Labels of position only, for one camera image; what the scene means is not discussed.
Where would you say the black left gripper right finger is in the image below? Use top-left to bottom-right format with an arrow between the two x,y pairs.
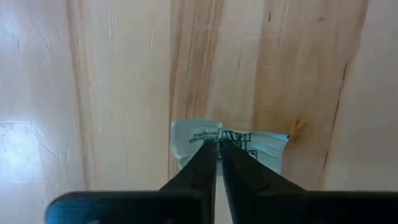
221,139 -> 307,224

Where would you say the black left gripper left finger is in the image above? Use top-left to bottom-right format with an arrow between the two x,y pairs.
159,139 -> 218,224

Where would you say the green stevia sweetener packet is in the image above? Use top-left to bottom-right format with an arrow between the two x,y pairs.
170,118 -> 290,175

